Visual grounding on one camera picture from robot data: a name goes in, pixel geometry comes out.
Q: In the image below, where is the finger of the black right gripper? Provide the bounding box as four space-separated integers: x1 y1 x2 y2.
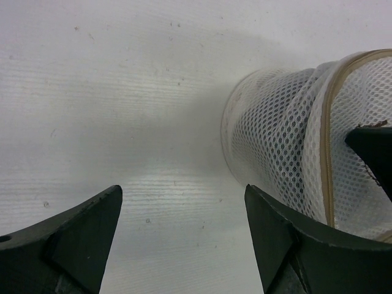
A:
345 127 391 200

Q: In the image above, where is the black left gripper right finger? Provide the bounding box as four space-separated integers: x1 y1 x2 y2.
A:
244 185 391 293

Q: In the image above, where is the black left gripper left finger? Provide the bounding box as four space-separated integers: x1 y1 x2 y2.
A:
1 185 123 293

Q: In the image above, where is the white mesh laundry bag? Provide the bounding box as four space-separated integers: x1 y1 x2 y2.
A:
221 49 391 243

